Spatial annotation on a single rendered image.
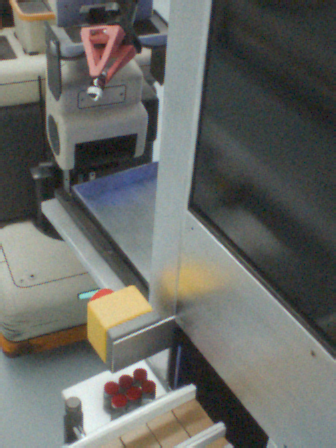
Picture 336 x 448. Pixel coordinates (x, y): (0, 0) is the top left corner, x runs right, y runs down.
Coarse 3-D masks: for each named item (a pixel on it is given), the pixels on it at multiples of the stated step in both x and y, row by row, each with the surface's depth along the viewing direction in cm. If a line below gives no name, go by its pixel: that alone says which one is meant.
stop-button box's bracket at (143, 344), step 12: (156, 324) 89; (168, 324) 90; (132, 336) 87; (144, 336) 89; (156, 336) 90; (168, 336) 92; (120, 348) 87; (132, 348) 89; (144, 348) 91; (156, 348) 92; (168, 348) 94; (120, 360) 89; (132, 360) 91
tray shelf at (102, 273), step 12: (48, 204) 129; (60, 204) 129; (48, 216) 128; (60, 216) 127; (60, 228) 124; (72, 228) 124; (72, 240) 122; (84, 240) 122; (84, 252) 120; (96, 252) 120; (84, 264) 119; (96, 264) 118; (96, 276) 116; (108, 276) 116; (120, 288) 114
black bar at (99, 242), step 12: (60, 192) 129; (72, 204) 126; (72, 216) 126; (84, 216) 124; (84, 228) 122; (96, 228) 122; (96, 240) 119; (108, 252) 117; (108, 264) 117; (120, 264) 115; (120, 276) 114; (132, 276) 113; (144, 288) 111
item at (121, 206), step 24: (144, 168) 135; (72, 192) 128; (96, 192) 132; (120, 192) 133; (144, 192) 133; (96, 216) 122; (120, 216) 127; (144, 216) 128; (120, 240) 122; (144, 240) 123; (144, 264) 118
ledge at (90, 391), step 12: (108, 372) 101; (120, 372) 101; (132, 372) 101; (84, 384) 99; (96, 384) 99; (156, 384) 100; (84, 396) 97; (96, 396) 97; (156, 396) 98; (84, 408) 96; (96, 408) 96; (84, 420) 94; (96, 420) 95; (108, 420) 95
